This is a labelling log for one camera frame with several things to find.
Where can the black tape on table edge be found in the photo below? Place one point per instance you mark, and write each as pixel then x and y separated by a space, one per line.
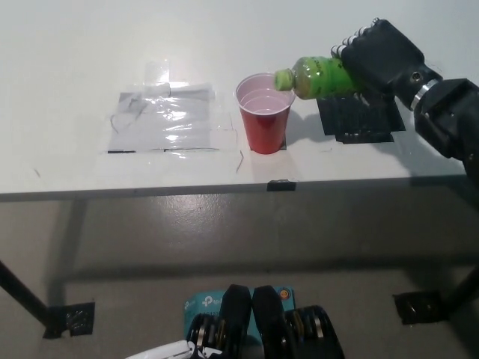
pixel 281 185

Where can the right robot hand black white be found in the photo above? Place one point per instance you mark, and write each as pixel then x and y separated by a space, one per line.
pixel 385 56

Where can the green tea bottle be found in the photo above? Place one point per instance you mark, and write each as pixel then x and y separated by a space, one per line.
pixel 322 76

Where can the black table leg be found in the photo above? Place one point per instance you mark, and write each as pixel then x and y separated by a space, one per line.
pixel 20 293

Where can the red plastic cup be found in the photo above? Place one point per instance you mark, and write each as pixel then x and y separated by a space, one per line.
pixel 263 129

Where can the large black tape patch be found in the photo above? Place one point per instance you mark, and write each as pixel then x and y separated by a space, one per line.
pixel 359 119

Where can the robot body black teal blocks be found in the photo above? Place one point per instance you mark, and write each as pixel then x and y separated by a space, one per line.
pixel 269 321

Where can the clear plastic sheet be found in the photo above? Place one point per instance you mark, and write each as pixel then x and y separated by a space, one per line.
pixel 168 121

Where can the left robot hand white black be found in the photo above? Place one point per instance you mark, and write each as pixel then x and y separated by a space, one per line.
pixel 168 349

